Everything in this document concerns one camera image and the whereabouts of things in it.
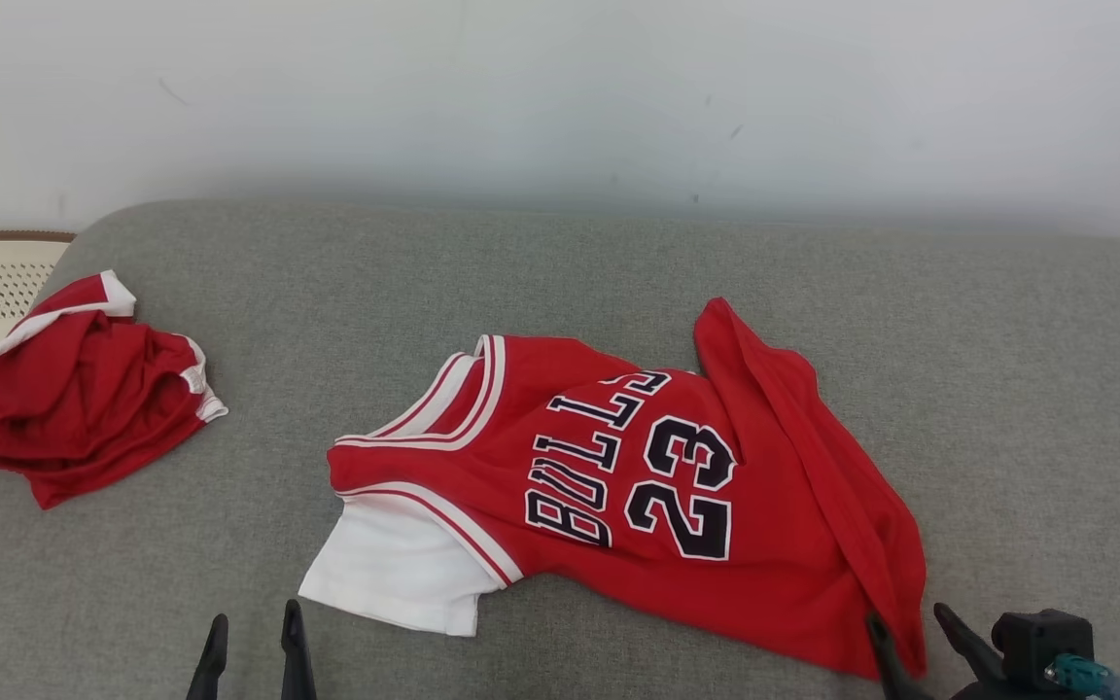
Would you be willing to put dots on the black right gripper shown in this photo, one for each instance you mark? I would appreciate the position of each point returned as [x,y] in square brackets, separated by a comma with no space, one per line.
[997,691]

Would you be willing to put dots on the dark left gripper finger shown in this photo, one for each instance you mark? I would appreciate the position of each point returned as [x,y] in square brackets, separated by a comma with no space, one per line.
[210,666]
[296,661]

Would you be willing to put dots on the red shorts white trim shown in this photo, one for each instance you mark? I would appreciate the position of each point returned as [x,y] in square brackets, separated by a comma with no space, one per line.
[84,399]

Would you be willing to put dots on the red Bulls 23 jersey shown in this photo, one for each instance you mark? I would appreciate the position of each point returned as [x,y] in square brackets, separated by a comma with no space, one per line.
[618,486]

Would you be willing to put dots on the grey fabric sofa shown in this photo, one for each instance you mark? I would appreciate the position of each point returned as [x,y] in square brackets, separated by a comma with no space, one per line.
[327,311]

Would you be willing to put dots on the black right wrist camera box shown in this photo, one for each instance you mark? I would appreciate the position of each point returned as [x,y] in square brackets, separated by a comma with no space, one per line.
[1036,637]

